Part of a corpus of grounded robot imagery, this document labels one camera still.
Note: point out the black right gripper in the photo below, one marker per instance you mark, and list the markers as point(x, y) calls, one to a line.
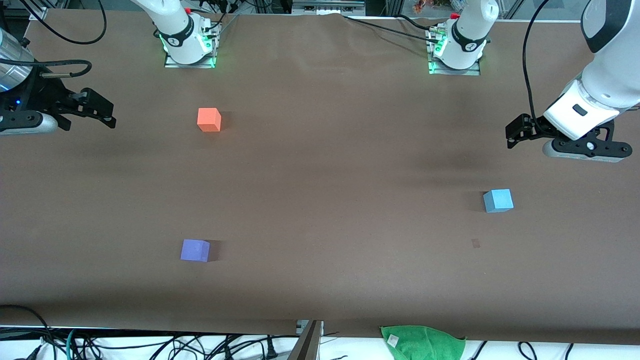
point(44, 98)

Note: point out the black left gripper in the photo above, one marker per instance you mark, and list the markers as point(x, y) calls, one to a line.
point(535, 131)

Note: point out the blue foam block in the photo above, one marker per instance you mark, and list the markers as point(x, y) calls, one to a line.
point(498, 201)

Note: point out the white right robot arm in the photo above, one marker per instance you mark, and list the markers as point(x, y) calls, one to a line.
point(175, 25)

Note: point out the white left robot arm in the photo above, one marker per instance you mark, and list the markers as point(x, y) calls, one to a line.
point(610, 85)

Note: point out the orange foam block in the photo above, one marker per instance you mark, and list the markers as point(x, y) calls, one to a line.
point(208, 120)

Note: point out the purple foam block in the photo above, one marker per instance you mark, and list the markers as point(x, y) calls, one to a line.
point(194, 250)

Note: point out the orange toy figure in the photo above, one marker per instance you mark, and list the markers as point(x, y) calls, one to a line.
point(421, 6)

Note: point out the brown table cover sheet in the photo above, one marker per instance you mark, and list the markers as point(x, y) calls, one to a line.
point(320, 225)

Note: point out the green microfibre cloth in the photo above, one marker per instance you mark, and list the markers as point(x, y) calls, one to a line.
point(425, 345)

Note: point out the aluminium profile bar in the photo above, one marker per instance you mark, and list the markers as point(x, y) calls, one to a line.
point(307, 347)

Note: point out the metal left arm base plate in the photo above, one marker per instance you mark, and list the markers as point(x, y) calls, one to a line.
point(472, 72)

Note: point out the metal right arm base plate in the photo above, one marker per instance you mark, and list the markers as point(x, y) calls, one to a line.
point(170, 63)

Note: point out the aluminium rail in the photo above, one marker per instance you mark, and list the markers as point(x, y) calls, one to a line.
point(325, 7)

